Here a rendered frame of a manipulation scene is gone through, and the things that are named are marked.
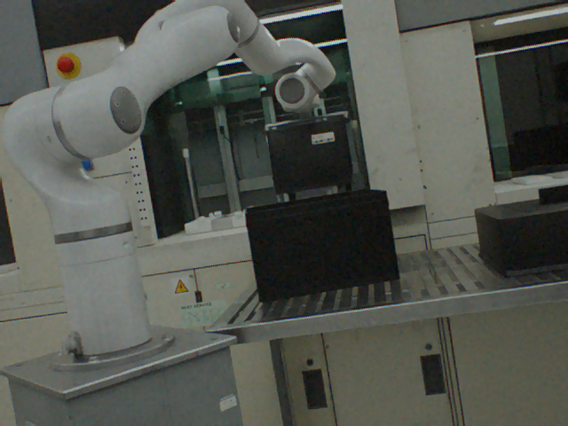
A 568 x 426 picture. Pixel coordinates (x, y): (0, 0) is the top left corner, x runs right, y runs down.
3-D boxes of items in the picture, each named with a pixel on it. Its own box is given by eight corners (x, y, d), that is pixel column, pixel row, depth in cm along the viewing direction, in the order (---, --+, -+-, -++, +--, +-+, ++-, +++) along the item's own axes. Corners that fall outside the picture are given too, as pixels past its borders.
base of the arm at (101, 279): (81, 377, 101) (58, 247, 100) (35, 363, 116) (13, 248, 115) (197, 341, 113) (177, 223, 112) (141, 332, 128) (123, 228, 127)
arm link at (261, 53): (271, -16, 163) (327, 62, 187) (216, 32, 165) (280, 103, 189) (288, 3, 158) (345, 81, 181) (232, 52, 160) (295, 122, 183)
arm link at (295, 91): (302, 70, 188) (274, 93, 189) (296, 63, 175) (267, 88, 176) (322, 95, 188) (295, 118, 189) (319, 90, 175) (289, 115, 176)
